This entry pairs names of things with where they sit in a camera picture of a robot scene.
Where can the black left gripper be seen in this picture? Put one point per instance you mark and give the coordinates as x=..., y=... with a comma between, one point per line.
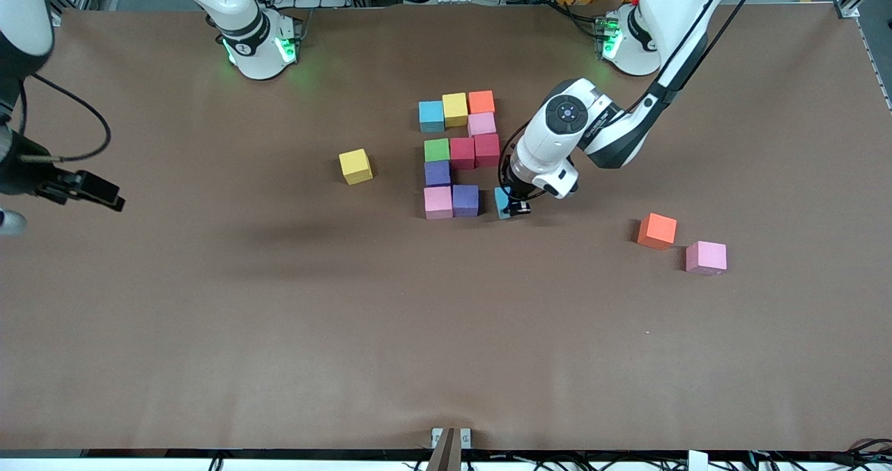
x=518, y=194

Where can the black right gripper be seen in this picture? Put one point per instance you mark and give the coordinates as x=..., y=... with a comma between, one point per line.
x=22, y=175

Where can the blue foam cube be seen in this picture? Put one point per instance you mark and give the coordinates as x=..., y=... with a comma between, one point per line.
x=431, y=116
x=501, y=203

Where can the purple foam cube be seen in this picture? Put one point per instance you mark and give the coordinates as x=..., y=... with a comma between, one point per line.
x=465, y=201
x=437, y=173

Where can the red foam cube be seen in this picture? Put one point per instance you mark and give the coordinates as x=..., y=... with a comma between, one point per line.
x=487, y=150
x=462, y=154

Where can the pink foam cube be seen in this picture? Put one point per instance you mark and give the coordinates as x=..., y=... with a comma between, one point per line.
x=481, y=124
x=706, y=257
x=437, y=203

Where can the green foam cube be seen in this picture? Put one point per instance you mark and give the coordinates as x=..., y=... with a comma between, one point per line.
x=437, y=150

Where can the orange foam cube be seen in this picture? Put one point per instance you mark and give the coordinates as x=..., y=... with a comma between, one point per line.
x=657, y=231
x=481, y=102

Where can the yellow foam cube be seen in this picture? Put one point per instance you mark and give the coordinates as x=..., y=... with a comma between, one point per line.
x=454, y=109
x=355, y=166

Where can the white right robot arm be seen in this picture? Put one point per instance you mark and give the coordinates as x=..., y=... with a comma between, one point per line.
x=261, y=60

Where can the paper table cover sheet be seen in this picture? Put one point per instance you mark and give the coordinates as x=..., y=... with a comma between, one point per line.
x=446, y=359

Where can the white left camera mount bracket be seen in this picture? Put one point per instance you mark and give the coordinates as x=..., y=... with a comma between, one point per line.
x=557, y=182

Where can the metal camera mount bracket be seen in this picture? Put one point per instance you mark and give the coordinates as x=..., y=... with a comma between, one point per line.
x=453, y=437

